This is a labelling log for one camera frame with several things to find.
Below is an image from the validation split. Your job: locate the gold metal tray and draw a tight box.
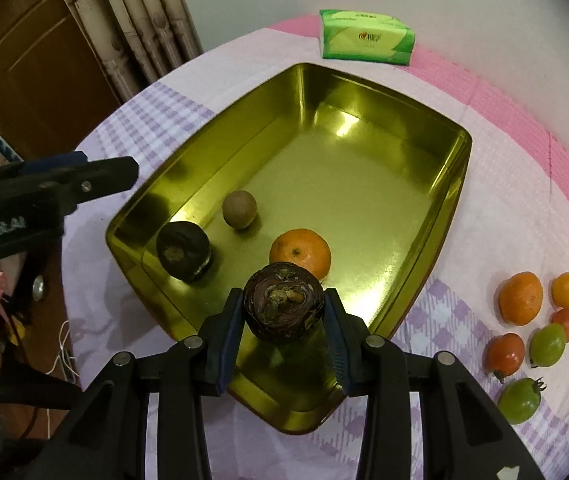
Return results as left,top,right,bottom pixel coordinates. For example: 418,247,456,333
105,62,473,433

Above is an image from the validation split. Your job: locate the white cable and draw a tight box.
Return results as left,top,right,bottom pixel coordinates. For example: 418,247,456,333
47,320,80,386

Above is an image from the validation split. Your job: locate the beige patterned curtain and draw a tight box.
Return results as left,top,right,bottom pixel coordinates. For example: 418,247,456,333
47,0,204,106

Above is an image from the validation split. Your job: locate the green tissue pack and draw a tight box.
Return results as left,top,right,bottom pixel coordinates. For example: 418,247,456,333
319,8,416,67

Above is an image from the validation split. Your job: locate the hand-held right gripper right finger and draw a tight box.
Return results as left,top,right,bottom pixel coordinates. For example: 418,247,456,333
324,287,547,480

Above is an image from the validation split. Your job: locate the brown wooden door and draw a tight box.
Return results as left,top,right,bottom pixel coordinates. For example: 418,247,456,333
0,0,125,161

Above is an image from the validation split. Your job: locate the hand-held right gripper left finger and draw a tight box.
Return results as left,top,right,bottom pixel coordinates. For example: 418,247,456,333
24,287,245,480

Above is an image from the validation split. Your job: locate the large orange mandarin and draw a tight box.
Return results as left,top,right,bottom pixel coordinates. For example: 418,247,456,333
498,271,544,326

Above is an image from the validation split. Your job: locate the small orange mandarin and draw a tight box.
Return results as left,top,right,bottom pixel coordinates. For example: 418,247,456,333
551,272,569,309

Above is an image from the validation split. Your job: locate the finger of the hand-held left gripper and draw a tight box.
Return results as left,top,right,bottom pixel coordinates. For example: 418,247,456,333
39,156,140,211
0,152,89,193

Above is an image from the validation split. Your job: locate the brown kiwi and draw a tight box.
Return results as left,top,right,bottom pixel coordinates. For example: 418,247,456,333
222,190,258,231

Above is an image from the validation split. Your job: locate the pink purple checkered tablecloth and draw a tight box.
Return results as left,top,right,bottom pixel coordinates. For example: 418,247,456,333
62,12,569,480

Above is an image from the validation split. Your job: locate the green tomato with stem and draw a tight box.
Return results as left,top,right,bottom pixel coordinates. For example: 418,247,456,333
497,376,547,425

